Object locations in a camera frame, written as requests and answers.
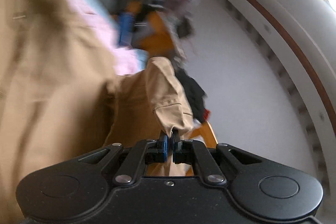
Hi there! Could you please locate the wooden bed frame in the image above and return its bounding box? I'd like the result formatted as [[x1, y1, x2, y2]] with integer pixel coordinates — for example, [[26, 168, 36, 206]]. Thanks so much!
[[135, 9, 218, 148]]

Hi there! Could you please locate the red wall decoration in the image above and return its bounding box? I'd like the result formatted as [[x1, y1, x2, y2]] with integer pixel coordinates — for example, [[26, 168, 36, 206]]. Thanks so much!
[[203, 109, 211, 121]]

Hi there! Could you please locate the pink floral quilt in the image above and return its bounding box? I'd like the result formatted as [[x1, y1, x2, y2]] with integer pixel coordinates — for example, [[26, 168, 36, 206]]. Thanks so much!
[[41, 0, 148, 77]]

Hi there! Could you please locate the tan hooded zip jacket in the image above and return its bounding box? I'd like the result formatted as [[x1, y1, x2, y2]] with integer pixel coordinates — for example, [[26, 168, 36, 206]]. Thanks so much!
[[1, 0, 194, 223]]

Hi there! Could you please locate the black garment on rail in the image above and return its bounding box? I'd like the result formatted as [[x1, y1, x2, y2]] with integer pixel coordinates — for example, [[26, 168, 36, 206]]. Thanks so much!
[[175, 69, 206, 123]]

